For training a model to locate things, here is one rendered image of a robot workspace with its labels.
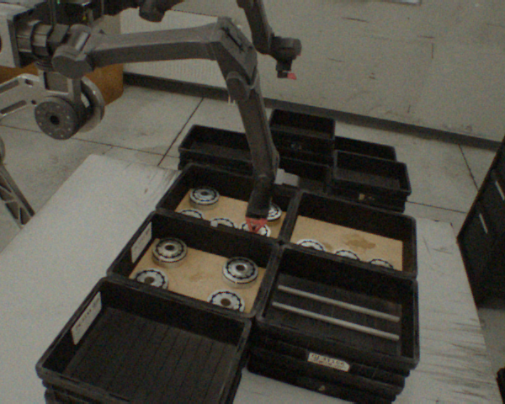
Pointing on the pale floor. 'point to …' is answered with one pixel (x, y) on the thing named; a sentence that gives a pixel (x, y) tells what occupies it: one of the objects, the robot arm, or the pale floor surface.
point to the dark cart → (496, 227)
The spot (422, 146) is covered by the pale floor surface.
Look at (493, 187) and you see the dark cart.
